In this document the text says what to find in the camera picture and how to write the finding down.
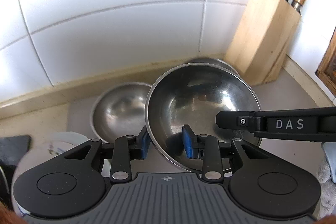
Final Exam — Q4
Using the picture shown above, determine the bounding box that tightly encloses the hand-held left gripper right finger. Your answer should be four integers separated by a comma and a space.
182, 124, 269, 183

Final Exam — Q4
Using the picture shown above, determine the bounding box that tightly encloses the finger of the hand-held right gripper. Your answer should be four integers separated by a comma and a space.
216, 110, 266, 132

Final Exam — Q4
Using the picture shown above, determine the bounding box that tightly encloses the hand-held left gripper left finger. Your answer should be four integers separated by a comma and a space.
63, 126, 153, 183

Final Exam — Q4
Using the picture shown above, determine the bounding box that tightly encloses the steel bowl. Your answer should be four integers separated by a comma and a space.
186, 57, 240, 75
91, 82, 153, 144
144, 63, 261, 175

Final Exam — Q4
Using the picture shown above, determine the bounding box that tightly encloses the white floral plate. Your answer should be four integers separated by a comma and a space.
10, 132, 114, 214

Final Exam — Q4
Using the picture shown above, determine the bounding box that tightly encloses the person's right hand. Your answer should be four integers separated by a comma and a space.
317, 142, 336, 214

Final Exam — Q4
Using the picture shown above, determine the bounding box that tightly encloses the wooden knife block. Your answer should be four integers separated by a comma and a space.
224, 0, 302, 87

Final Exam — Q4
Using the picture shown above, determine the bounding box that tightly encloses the black gas stove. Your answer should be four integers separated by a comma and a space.
0, 135, 31, 180

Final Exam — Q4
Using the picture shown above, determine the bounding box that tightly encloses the brown wooden window frame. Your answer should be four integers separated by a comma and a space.
315, 28, 336, 97

